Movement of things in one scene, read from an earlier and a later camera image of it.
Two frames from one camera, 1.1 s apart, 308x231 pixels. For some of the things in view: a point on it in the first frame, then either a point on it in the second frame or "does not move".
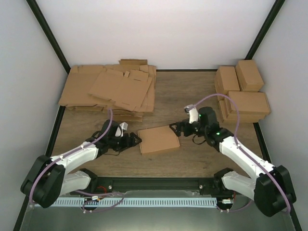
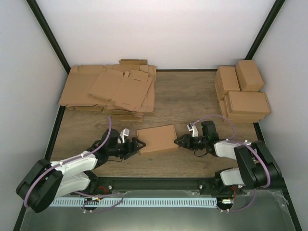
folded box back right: x=249 y=78 does not move
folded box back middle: x=225 y=80 does not move
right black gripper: x=185 y=124 to x=187 y=142
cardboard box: x=158 y=139 does not move
